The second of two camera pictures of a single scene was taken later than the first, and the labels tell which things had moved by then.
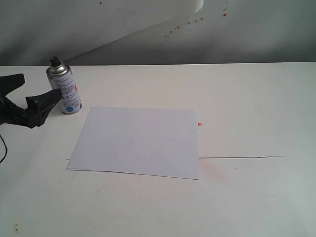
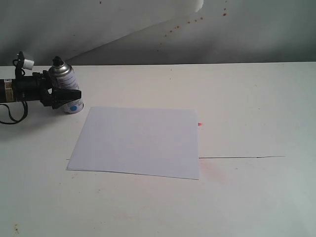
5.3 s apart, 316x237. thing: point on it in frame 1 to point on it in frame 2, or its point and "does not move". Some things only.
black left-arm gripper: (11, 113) to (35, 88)
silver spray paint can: (60, 76) does not move
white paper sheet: (162, 142) does not move
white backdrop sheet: (33, 31) does not move
